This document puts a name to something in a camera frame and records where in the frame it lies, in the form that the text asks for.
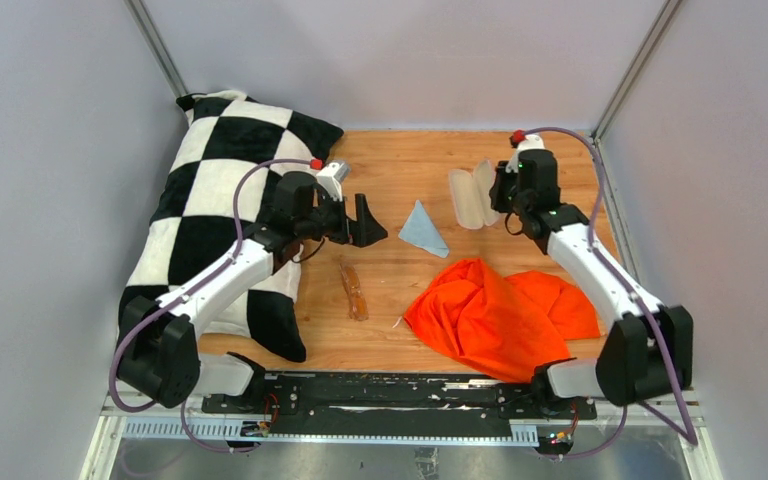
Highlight aluminium frame rail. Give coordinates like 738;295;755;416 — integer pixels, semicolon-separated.
80;371;723;479

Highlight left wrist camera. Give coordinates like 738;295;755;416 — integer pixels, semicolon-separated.
315;160;351;202

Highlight black white checkered pillow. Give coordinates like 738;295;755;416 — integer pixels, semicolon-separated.
116;89;346;364

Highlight purple cable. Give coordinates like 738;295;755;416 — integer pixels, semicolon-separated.
107;157;324;455
513;125;699;462

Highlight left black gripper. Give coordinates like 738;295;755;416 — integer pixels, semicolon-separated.
296;189;387;248

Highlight pink glasses case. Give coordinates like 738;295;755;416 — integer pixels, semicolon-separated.
448;159;500;230

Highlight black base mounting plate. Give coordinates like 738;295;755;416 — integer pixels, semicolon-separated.
201;371;597;443

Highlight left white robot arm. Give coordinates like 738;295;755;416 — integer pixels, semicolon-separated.
108;161;388;413

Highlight light blue cleaning cloth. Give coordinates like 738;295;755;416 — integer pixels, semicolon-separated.
398;200;450;258

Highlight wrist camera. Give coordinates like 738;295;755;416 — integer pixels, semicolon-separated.
315;160;351;202
505;130;545;173

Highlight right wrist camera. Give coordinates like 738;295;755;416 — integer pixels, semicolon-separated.
505;130;545;173

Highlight orange cloth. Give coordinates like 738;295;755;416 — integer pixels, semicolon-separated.
402;258;601;383

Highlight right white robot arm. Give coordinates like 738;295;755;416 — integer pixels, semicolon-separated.
489;149;693;418

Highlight orange transparent sunglasses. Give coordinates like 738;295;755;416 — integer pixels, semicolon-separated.
340;262;369;321

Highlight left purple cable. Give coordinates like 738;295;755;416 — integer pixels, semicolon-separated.
107;157;324;455

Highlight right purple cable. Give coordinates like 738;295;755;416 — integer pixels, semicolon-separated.
513;125;699;462

